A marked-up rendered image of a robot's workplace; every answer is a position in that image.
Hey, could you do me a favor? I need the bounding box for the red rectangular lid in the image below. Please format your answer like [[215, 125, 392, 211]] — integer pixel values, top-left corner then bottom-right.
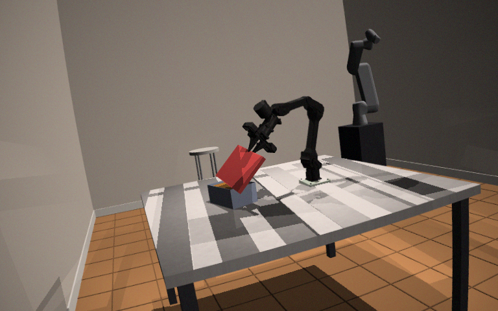
[[216, 145, 265, 194]]

